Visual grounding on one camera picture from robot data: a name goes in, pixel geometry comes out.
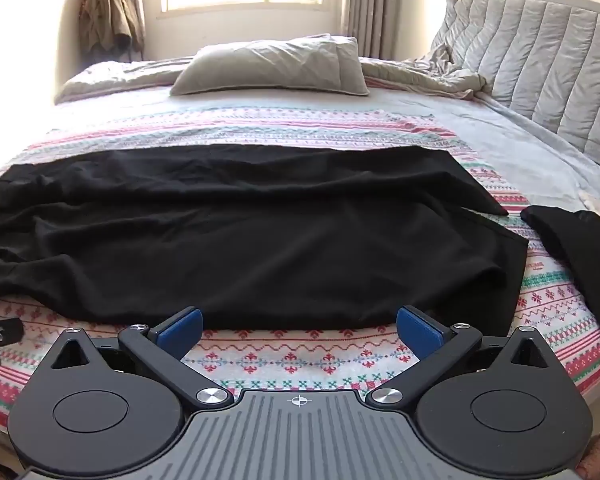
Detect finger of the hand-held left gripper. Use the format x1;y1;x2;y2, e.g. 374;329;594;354
0;317;24;367

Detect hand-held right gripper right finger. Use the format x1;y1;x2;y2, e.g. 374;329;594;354
365;305;554;409

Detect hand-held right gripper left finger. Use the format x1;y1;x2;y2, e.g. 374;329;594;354
46;307;235;409

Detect black pants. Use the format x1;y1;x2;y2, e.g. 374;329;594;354
520;205;600;356
0;144;530;337

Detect bed with grey sheet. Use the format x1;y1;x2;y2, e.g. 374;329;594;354
0;55;600;441

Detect crumpled grey duvet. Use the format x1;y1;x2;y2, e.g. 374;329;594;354
55;55;491;106

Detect grey pillow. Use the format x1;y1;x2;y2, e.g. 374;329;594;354
170;34;370;97

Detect grey quilted headboard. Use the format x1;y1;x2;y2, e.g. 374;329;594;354
430;0;600;176

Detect hanging khaki jacket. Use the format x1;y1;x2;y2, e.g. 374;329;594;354
79;0;143;58

